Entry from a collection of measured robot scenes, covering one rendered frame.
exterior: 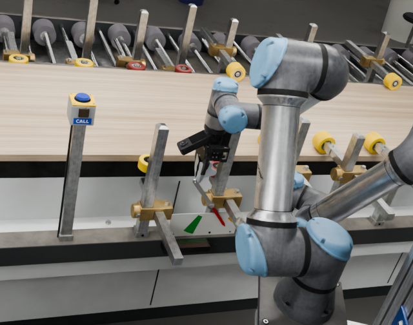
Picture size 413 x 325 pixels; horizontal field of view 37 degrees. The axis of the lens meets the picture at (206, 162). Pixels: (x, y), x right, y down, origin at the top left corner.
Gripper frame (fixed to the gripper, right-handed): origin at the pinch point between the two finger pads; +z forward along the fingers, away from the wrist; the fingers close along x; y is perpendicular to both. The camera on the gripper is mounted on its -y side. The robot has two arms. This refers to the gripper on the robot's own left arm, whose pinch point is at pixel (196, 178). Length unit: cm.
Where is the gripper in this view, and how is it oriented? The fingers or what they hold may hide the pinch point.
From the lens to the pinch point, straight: 200.4
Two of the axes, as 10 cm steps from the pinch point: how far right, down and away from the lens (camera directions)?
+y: 9.3, -0.1, 3.8
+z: -2.1, 8.3, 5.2
